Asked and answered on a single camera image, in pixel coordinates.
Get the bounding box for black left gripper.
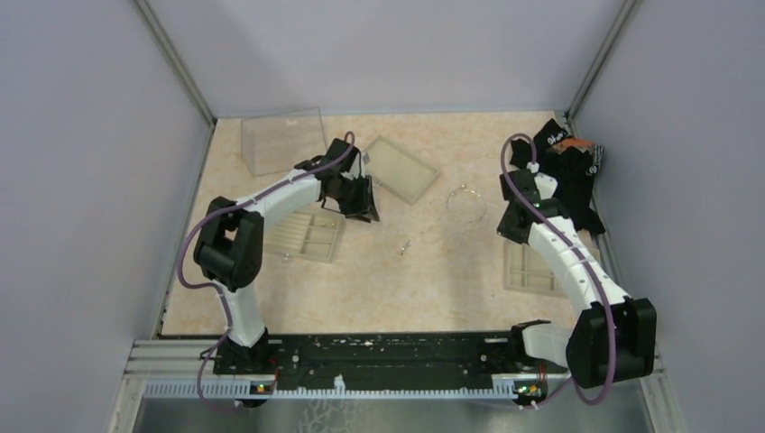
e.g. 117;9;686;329
329;173;380;223

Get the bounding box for silver pearl-tipped bangle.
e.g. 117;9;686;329
446;185;486;224

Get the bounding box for clear acrylic box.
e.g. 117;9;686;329
240;107;327;177

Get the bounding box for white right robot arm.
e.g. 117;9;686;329
497;170;658;389

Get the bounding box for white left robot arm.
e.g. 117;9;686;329
176;135;380;373

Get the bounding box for shallow beige open tray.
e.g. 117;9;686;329
364;135;440;206

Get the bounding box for black cloth pile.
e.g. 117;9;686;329
509;119;606;235

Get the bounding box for beige compartment tray right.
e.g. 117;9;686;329
502;241;567;298

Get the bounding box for beige ring-slot tray left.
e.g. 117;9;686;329
263;207;345;263

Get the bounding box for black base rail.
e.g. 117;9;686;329
212;330;565;392

